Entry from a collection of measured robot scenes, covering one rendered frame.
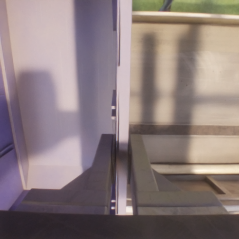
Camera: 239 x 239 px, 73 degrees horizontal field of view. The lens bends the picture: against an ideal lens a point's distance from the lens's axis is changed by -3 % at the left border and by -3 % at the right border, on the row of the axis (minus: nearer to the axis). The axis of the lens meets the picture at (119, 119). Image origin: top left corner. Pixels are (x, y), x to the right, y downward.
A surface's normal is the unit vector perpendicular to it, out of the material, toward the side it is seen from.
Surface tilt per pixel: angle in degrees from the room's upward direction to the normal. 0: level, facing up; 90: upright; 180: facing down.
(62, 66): 0
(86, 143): 0
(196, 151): 0
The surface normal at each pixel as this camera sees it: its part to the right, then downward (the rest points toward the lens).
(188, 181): 0.01, -0.99
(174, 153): 0.00, 0.28
